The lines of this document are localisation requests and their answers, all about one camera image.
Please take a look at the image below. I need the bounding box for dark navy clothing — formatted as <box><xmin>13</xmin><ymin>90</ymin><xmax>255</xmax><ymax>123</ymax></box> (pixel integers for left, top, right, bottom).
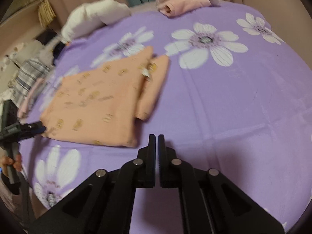
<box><xmin>52</xmin><ymin>40</ymin><xmax>68</xmax><ymax>59</ymax></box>

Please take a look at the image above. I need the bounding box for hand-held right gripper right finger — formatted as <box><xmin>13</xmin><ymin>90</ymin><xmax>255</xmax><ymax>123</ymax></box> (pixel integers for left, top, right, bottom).
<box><xmin>158</xmin><ymin>134</ymin><xmax>285</xmax><ymax>234</ymax></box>

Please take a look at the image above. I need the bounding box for pink folded garment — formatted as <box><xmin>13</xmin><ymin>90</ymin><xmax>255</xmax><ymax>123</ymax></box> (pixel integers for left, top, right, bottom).
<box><xmin>157</xmin><ymin>0</ymin><xmax>211</xmax><ymax>18</ymax></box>

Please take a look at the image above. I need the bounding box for light pink cloth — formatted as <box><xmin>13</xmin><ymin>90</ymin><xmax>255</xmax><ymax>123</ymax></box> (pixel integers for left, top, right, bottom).
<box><xmin>17</xmin><ymin>78</ymin><xmax>47</xmax><ymax>119</ymax></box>

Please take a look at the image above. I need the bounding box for straw fan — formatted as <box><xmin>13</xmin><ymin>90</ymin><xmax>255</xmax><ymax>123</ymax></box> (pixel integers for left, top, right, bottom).
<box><xmin>38</xmin><ymin>0</ymin><xmax>56</xmax><ymax>28</ymax></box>

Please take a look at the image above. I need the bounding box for grey plaid blanket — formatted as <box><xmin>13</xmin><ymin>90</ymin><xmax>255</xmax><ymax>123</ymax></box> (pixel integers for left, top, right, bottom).
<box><xmin>10</xmin><ymin>58</ymin><xmax>53</xmax><ymax>108</ymax></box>

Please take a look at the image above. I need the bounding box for purple floral bed sheet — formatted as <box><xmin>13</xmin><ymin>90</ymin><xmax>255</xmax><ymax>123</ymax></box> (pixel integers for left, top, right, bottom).
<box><xmin>17</xmin><ymin>1</ymin><xmax>312</xmax><ymax>234</ymax></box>

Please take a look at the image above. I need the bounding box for dark brown pillow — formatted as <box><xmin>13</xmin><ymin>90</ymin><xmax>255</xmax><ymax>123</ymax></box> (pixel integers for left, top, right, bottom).
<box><xmin>34</xmin><ymin>28</ymin><xmax>60</xmax><ymax>45</ymax></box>

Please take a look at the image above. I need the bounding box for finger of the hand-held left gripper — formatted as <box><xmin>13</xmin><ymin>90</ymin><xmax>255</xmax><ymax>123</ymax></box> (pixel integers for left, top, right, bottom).
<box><xmin>17</xmin><ymin>121</ymin><xmax>47</xmax><ymax>140</ymax></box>

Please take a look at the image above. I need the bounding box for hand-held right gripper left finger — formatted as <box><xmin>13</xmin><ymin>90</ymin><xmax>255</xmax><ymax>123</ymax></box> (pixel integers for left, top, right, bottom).
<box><xmin>29</xmin><ymin>134</ymin><xmax>156</xmax><ymax>234</ymax></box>

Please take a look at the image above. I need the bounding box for person's left hand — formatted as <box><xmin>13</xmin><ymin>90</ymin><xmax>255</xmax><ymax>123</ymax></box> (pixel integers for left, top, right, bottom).
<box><xmin>0</xmin><ymin>153</ymin><xmax>23</xmax><ymax>174</ymax></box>

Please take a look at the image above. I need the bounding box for white duvet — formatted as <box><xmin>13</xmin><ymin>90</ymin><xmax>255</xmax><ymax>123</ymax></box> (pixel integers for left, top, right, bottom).
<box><xmin>60</xmin><ymin>0</ymin><xmax>132</xmax><ymax>42</ymax></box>

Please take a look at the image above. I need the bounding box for orange cartoon print shirt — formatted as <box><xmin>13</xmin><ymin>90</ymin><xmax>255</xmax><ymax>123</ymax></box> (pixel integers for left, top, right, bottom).
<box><xmin>40</xmin><ymin>46</ymin><xmax>170</xmax><ymax>148</ymax></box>

